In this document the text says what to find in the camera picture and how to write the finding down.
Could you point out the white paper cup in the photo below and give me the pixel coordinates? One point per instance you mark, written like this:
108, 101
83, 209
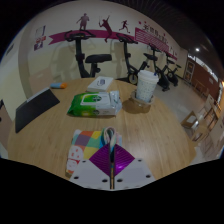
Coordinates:
146, 87

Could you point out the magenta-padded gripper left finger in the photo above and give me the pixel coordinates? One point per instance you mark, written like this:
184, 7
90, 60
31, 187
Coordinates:
96, 170

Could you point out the dark tablet with cover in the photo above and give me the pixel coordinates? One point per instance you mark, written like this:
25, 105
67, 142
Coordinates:
35, 108

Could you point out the brown chair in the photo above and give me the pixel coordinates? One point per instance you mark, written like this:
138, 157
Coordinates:
4, 126

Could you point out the blue and orange tube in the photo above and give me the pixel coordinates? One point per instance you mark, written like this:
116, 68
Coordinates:
57, 85

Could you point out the group of wooden chairs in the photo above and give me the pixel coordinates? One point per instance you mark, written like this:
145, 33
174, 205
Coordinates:
203, 123

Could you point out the green wet wipes pack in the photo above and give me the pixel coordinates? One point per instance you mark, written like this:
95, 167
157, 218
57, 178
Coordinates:
93, 104

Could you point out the small white box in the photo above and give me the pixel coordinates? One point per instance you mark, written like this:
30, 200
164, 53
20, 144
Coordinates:
100, 84

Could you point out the brown tape roll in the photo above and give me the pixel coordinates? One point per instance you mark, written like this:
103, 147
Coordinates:
138, 104

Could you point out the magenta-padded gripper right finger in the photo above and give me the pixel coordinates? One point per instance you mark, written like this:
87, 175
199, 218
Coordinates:
128, 170

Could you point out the black exercise bike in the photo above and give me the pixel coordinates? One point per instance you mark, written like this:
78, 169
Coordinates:
79, 56
132, 78
173, 76
164, 81

